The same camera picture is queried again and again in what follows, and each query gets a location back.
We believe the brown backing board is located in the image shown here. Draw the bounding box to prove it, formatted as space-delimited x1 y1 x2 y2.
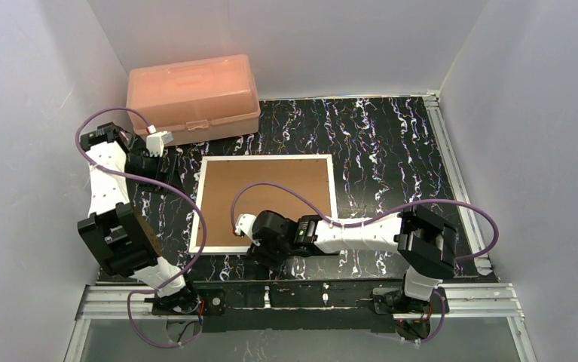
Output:
189 155 338 255

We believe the white picture frame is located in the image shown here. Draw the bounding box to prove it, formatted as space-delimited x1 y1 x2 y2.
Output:
188 153 340 256

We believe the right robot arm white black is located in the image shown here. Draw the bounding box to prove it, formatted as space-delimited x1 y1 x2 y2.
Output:
234 206 457 302

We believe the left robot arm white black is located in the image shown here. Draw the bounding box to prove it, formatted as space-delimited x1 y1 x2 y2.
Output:
77 123 186 298

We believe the pink plastic storage box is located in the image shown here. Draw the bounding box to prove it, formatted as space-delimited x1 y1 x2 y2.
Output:
126 54 261 146

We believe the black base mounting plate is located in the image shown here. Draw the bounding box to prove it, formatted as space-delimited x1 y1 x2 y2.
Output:
151 279 449 335

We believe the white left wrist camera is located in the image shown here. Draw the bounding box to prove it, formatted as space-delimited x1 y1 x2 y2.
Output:
145 125 173 157

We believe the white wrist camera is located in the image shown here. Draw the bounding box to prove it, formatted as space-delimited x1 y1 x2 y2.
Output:
234 213 259 245
145 125 173 157

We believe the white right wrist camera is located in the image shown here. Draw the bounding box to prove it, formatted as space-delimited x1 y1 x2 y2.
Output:
234 213 259 245

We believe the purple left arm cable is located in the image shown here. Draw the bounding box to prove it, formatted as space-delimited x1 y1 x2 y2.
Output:
75 107 208 349

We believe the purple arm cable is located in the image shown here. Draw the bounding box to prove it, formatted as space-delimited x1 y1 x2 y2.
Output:
230 182 500 345
75 107 208 349

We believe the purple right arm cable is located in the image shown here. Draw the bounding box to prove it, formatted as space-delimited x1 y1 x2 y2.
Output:
230 182 500 345

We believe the aluminium front rail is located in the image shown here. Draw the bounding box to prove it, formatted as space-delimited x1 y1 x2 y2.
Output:
66 279 536 361

